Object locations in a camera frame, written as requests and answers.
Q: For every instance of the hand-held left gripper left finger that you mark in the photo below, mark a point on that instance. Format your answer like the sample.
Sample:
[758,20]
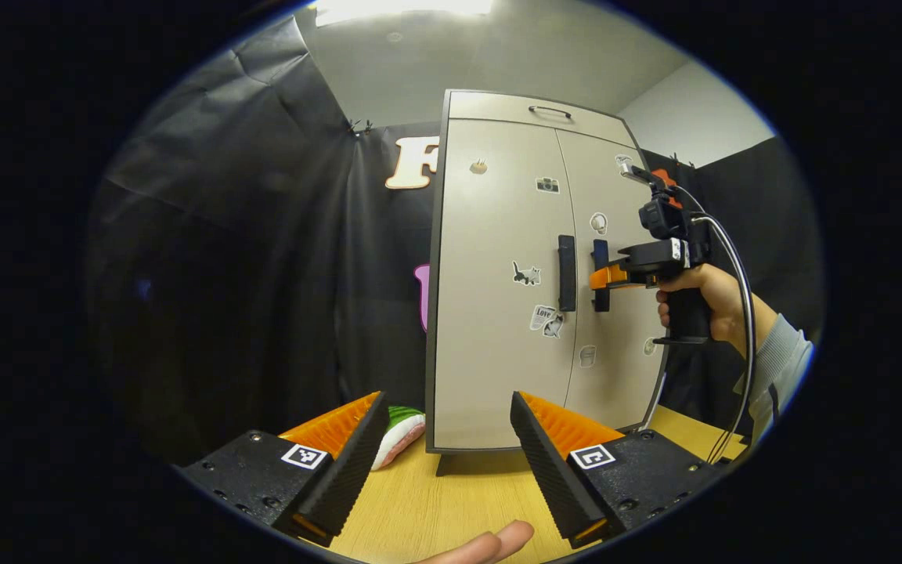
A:
[351,478]

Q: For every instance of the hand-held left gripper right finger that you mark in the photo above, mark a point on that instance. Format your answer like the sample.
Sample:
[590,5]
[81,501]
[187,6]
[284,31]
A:
[554,478]

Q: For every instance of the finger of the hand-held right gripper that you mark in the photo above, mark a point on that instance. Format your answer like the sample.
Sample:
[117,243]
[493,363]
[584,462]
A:
[607,276]

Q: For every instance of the beige door with bucket sticker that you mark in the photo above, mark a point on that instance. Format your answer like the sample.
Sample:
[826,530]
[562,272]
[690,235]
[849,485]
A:
[615,376]

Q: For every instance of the beige door with camera sticker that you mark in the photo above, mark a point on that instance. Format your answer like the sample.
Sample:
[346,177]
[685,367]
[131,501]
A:
[490,352]

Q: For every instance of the beige double-door shoe cabinet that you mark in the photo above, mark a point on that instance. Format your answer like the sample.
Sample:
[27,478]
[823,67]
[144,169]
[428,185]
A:
[431,329]

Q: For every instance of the beige cabinet drawer front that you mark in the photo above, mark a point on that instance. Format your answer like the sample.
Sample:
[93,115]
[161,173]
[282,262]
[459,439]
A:
[490,108]

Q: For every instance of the watermelon plush toy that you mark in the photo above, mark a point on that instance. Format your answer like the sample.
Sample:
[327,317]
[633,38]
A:
[400,439]

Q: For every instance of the black metal clip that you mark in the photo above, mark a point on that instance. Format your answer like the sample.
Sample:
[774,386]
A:
[680,160]
[361,126]

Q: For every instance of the black backdrop cloth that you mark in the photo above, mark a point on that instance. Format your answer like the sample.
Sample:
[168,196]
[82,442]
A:
[224,274]

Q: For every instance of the ceiling light panel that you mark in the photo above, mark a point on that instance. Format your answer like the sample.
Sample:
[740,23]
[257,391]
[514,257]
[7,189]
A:
[404,8]

